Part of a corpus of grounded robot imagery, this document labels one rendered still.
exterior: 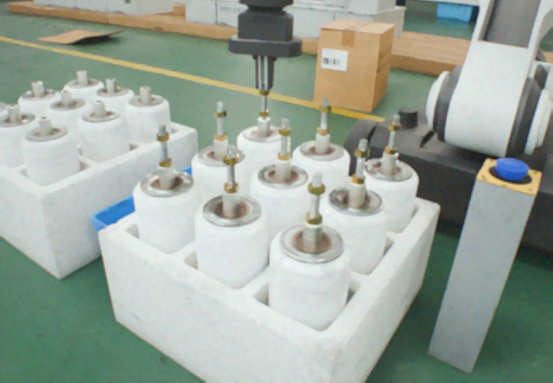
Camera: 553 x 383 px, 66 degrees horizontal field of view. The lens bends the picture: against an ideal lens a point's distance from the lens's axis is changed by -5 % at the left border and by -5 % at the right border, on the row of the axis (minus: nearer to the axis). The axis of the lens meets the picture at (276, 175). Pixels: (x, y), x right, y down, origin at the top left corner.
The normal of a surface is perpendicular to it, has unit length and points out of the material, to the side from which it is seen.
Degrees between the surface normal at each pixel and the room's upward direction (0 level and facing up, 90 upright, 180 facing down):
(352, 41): 90
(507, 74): 44
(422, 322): 0
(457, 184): 90
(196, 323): 90
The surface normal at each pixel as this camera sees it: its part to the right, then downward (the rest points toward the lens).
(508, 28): -0.45, -0.17
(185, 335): -0.56, 0.37
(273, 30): -0.22, 0.44
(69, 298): 0.03, -0.89
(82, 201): 0.83, 0.28
